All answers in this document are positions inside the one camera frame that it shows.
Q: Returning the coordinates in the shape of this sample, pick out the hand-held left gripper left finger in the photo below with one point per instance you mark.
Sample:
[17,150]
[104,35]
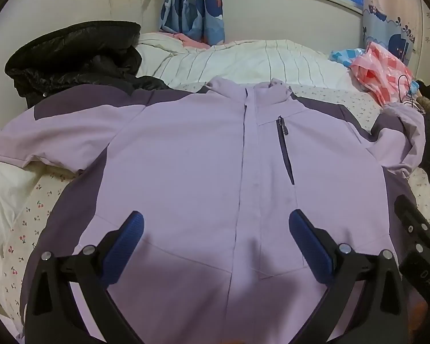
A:
[127,243]

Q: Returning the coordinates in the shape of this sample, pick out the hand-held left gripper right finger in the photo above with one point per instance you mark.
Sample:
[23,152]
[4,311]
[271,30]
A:
[308,240]

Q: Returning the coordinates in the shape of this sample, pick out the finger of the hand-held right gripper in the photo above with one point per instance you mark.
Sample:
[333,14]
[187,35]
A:
[412,218]

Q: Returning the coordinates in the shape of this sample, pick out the purple two-tone jacket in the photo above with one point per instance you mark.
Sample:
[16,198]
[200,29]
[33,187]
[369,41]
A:
[186,150]

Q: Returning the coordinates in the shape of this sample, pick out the cherry print bed sheet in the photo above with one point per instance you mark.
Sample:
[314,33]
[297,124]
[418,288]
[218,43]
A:
[32,222]

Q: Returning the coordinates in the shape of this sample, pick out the pink checkered plastic bag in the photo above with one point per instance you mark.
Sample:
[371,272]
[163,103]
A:
[383,71]

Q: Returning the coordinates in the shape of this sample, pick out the blue checkered bag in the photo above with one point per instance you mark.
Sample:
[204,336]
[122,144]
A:
[344,56]

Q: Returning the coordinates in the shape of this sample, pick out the white striped duvet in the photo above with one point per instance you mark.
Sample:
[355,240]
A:
[254,61]

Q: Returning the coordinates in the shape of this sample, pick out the shiny black puffer jacket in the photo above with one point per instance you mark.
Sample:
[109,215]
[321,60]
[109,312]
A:
[75,53]

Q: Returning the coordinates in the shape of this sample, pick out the blue and pink boat curtain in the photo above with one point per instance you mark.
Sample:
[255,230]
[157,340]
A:
[387,18]

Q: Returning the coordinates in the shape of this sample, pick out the pink cloth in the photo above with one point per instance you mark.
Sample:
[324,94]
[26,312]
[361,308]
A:
[190,40]

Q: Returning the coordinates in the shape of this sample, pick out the blue whale print curtain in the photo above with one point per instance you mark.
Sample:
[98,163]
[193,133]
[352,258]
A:
[193,7]

